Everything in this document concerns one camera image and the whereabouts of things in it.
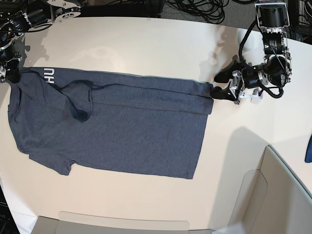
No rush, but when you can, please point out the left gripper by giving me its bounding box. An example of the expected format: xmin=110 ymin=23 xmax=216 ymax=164
xmin=210 ymin=55 xmax=263 ymax=104

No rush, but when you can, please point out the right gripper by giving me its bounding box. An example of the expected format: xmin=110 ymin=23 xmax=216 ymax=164
xmin=0 ymin=57 xmax=22 ymax=83

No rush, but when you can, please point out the dark blue t-shirt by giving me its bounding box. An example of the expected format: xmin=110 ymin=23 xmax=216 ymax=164
xmin=8 ymin=67 xmax=214 ymax=179

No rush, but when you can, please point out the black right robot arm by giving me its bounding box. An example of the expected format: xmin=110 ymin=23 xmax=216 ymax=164
xmin=0 ymin=0 xmax=82 ymax=83

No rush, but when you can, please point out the blue cloth at right edge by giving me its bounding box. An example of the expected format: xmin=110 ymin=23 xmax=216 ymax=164
xmin=304 ymin=136 xmax=312 ymax=163

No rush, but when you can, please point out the grey cardboard box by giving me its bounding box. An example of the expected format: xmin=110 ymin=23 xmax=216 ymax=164
xmin=33 ymin=146 xmax=312 ymax=234

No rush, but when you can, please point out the black device lower left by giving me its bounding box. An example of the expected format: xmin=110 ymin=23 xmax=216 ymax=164
xmin=0 ymin=188 xmax=20 ymax=234

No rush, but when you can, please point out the black cable bundle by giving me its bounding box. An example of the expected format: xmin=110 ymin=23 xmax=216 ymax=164
xmin=165 ymin=0 xmax=312 ymax=46

